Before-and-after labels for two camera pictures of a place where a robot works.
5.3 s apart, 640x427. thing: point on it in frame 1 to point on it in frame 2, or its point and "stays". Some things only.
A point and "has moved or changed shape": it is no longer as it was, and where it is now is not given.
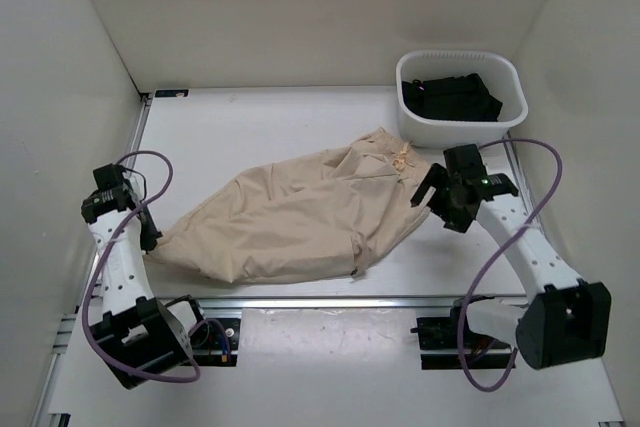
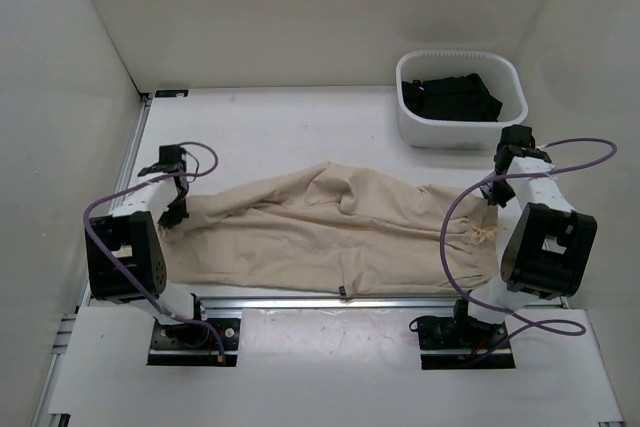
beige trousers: x=300 y=216 has moved or changed shape
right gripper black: x=455 y=220 to x=495 y=197
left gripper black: x=148 y=239 to x=173 y=217
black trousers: x=463 y=97 stays
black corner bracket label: x=161 y=93 stays
